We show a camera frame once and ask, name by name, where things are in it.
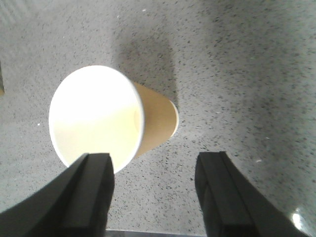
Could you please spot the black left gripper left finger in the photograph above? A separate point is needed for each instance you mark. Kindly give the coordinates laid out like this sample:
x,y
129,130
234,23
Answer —
x,y
74,204

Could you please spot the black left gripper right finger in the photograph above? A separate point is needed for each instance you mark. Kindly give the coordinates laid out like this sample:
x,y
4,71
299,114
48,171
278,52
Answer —
x,y
232,206

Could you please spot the brown paper cup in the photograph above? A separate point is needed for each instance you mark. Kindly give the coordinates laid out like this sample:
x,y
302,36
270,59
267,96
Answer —
x,y
97,109

